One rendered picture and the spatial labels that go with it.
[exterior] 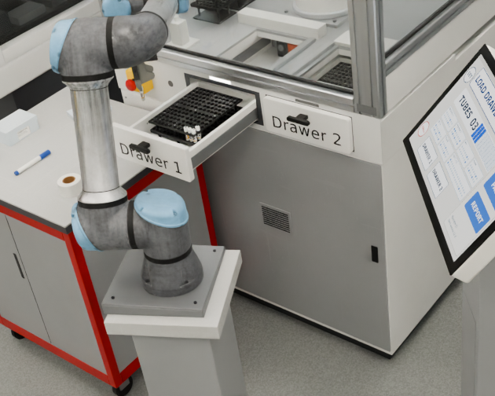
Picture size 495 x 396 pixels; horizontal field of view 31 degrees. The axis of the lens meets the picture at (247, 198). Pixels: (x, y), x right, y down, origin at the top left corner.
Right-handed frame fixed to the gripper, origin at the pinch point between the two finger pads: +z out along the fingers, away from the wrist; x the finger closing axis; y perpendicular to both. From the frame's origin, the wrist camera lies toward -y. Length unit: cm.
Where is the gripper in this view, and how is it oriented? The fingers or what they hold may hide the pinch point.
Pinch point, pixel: (137, 86)
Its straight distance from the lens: 262.2
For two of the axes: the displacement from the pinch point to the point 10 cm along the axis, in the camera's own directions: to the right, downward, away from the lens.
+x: -1.7, -5.5, 8.2
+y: 9.8, -2.0, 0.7
